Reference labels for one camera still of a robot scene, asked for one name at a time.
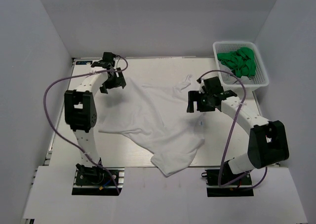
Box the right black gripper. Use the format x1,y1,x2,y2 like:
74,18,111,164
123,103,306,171
187,90,216,113

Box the white t shirt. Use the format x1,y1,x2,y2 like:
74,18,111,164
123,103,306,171
98,74,205,177

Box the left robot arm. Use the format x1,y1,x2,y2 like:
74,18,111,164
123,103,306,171
64,52,126,166

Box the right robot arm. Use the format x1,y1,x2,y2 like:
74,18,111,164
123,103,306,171
187,77,289,184

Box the grey t shirt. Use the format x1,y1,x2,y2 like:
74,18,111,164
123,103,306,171
219,64,253,85

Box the blue table label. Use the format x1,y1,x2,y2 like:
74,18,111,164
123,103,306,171
75,60,93,65

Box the green t shirt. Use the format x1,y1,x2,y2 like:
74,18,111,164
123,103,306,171
217,47,256,78

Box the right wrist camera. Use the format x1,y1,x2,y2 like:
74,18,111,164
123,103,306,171
197,78,205,93

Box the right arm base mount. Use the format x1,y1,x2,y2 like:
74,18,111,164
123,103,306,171
201,168,254,198

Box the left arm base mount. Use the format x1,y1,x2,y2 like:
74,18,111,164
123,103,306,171
72,164,124,196

